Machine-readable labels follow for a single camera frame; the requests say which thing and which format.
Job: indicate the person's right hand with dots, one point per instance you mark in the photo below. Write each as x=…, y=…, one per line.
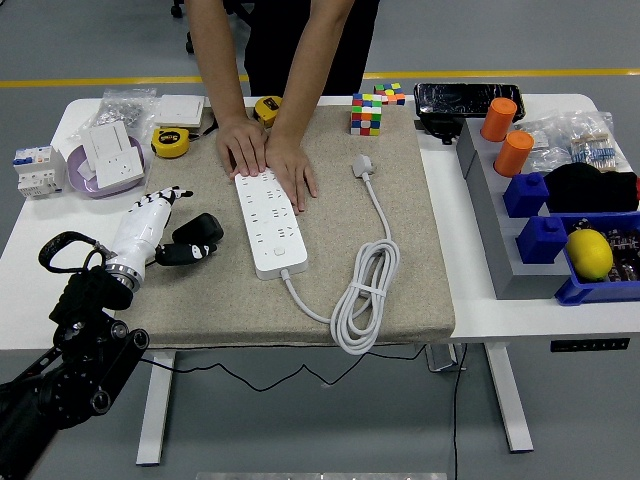
x=242, y=147

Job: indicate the person's left hand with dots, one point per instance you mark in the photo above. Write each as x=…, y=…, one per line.
x=290, y=167

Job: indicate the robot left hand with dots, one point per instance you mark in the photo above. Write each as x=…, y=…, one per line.
x=140, y=230

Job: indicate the black plug adapter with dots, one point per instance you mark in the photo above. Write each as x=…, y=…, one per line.
x=200, y=227

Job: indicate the white power strip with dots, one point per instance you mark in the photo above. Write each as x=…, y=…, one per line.
x=272, y=235

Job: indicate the person's left forearm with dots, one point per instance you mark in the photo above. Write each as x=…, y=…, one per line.
x=310, y=65

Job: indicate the person's right forearm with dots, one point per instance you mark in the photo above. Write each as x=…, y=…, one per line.
x=215, y=60

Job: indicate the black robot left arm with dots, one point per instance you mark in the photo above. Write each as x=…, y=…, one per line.
x=85, y=370

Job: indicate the yellow tape measure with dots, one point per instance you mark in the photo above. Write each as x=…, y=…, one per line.
x=267, y=107
x=170, y=142

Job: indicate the purple bowl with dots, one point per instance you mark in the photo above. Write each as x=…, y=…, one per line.
x=85, y=189

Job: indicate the white paper scrap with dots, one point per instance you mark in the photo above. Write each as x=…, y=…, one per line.
x=85, y=172

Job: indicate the large Rubik's cube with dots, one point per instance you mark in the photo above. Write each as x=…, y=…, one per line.
x=366, y=115

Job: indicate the beige fabric mat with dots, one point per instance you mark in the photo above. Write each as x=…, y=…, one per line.
x=210, y=300

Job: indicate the person's body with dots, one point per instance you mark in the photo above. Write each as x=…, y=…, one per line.
x=265, y=45

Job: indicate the white circuit breaker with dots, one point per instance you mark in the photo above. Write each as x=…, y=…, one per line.
x=37, y=172

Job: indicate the clear bag of screws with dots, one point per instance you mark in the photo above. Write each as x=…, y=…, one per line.
x=120, y=110

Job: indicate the small Rubik's cube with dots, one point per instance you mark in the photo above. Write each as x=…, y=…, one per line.
x=392, y=92

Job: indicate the black office chair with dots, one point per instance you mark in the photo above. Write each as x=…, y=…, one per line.
x=176, y=10

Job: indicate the black plastic-wrapped tray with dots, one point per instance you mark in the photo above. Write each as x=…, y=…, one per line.
x=465, y=97

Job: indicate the white table leg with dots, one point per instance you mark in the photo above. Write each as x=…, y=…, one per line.
x=152, y=425
x=510, y=400

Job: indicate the orange cylinder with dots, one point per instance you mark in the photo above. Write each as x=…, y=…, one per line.
x=497, y=120
x=514, y=155

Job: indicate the grey stepped block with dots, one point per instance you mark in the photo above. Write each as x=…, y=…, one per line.
x=500, y=260

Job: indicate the blue block with knob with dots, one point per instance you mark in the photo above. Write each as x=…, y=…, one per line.
x=525, y=195
x=541, y=240

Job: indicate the clear bag of small parts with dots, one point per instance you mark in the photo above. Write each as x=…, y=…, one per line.
x=545, y=147

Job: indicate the black cloth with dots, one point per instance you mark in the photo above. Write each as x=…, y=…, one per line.
x=590, y=187

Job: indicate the clear bag of resistors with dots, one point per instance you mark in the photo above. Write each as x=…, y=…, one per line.
x=597, y=147

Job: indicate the yellow lemon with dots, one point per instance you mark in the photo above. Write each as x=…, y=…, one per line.
x=589, y=255

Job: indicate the blue plastic bin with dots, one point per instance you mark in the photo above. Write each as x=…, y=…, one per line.
x=590, y=292

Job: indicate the bag of dark components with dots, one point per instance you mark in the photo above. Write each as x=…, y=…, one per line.
x=625, y=250

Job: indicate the black table control panel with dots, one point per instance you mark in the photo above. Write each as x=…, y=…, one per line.
x=590, y=345

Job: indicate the white wall socket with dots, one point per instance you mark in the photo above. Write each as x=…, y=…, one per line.
x=120, y=167

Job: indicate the white wall switch box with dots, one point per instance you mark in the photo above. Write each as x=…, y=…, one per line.
x=177, y=110

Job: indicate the white switch plate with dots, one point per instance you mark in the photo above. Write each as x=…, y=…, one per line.
x=107, y=140

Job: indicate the grey metal bracket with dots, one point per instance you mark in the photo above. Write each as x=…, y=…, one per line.
x=442, y=357

